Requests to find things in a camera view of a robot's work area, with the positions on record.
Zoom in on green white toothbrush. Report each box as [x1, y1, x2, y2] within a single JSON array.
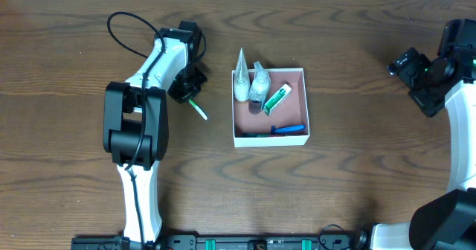
[[188, 99, 208, 121]]

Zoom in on clear pump soap bottle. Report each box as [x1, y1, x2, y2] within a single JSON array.
[[248, 61, 271, 115]]

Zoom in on green white toothpaste tube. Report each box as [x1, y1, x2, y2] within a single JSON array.
[[242, 132, 287, 138]]

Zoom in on green white small packet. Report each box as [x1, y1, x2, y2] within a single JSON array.
[[263, 83, 292, 116]]

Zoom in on blue disposable razor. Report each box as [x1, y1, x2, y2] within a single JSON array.
[[271, 125, 305, 135]]

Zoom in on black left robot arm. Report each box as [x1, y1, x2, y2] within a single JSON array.
[[103, 21, 208, 249]]

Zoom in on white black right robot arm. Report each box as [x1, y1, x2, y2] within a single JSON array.
[[356, 19, 475, 250]]

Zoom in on white cone tube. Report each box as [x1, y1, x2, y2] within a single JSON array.
[[233, 48, 251, 102]]

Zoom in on white box pink interior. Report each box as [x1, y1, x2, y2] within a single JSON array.
[[231, 68, 310, 148]]

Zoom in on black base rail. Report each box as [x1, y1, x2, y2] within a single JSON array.
[[70, 233, 444, 250]]

